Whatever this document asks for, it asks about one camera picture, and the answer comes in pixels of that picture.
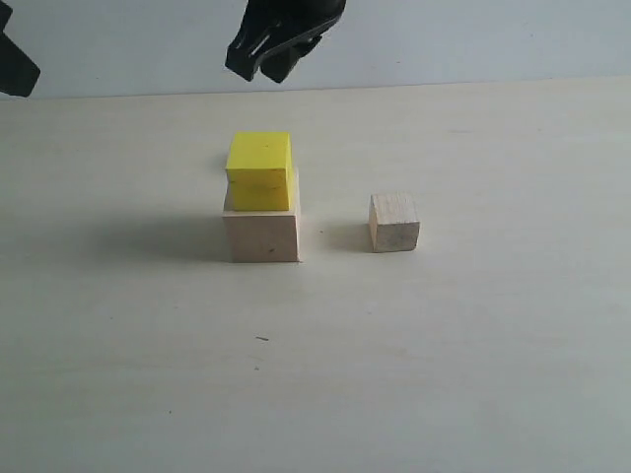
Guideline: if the yellow cube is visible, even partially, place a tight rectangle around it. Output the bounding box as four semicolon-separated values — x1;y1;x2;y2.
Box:
225;131;294;212

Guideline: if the medium wooden cube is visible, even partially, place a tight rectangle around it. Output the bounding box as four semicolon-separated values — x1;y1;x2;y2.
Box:
369;192;421;253

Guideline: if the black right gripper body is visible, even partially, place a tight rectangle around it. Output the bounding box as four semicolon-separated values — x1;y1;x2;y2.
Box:
244;0;346;37

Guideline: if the large pale wooden cube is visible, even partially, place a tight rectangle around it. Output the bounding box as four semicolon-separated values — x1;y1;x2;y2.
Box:
222;168;301;263

